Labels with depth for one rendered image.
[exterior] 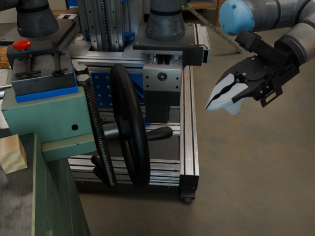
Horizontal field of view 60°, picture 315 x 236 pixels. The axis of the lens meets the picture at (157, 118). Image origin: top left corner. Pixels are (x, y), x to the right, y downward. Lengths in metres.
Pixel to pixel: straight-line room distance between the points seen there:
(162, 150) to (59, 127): 0.95
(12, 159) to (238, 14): 0.49
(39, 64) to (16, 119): 0.10
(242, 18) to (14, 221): 0.53
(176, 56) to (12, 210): 0.76
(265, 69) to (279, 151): 1.31
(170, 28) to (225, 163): 0.94
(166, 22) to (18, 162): 0.72
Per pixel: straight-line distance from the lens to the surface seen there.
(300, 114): 2.23
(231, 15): 0.62
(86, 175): 1.38
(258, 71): 0.58
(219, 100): 0.56
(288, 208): 1.60
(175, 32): 1.03
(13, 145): 0.46
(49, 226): 0.50
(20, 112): 0.50
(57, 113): 0.50
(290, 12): 0.69
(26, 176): 0.46
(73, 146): 0.53
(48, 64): 0.52
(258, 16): 0.64
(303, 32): 0.62
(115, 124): 0.62
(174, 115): 1.63
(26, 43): 0.55
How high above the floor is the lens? 1.22
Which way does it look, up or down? 39 degrees down
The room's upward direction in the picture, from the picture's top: straight up
